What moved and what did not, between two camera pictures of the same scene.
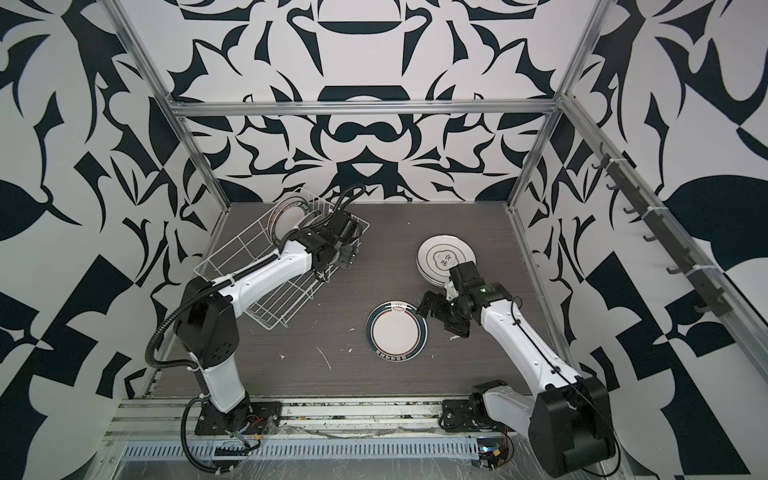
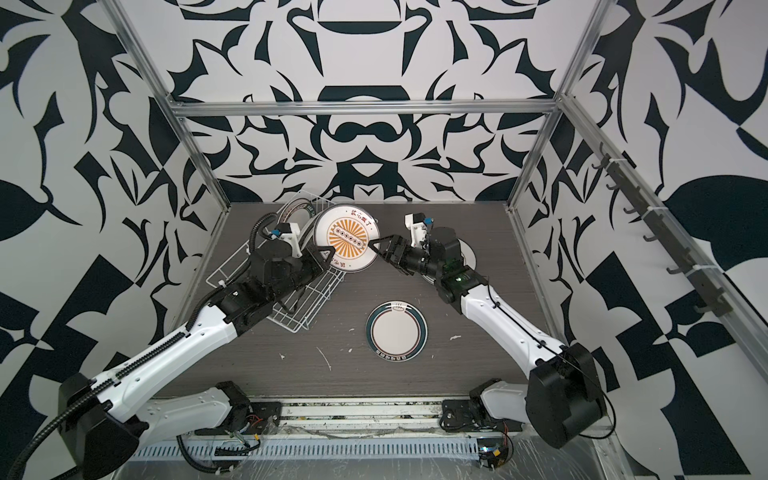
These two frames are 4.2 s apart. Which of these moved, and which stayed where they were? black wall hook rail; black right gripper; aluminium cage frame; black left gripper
Moved: black left gripper; black right gripper
Stayed: black wall hook rail; aluminium cage frame
